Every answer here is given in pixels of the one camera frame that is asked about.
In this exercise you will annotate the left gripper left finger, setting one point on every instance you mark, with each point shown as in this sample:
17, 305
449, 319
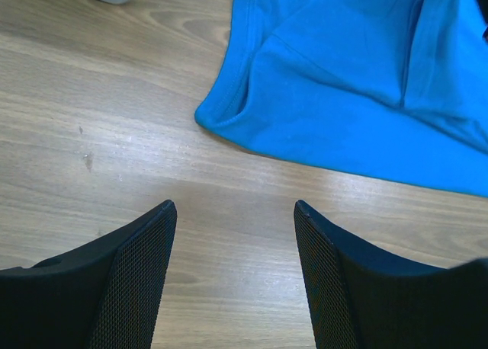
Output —
103, 294

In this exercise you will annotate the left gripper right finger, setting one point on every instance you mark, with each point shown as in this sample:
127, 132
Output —
361, 296

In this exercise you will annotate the teal blue t-shirt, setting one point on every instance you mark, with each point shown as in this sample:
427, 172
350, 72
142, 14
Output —
389, 89

